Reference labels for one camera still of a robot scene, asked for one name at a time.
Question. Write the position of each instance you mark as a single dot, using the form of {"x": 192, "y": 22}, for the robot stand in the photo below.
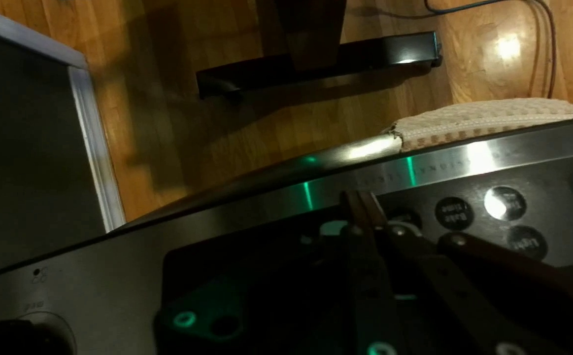
{"x": 316, "y": 59}

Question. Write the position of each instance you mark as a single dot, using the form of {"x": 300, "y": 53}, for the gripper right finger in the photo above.
{"x": 463, "y": 296}

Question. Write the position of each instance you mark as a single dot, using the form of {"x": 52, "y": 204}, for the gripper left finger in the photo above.
{"x": 367, "y": 276}

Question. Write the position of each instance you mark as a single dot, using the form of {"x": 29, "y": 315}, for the grey metal-edged cabinet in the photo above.
{"x": 25, "y": 148}

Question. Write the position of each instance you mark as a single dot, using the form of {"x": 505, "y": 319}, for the beige checked kitchen towel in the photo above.
{"x": 483, "y": 123}

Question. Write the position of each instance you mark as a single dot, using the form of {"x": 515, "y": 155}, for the black and steel stove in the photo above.
{"x": 118, "y": 276}

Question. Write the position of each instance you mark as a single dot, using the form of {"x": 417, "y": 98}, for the black stove knob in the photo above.
{"x": 10, "y": 337}

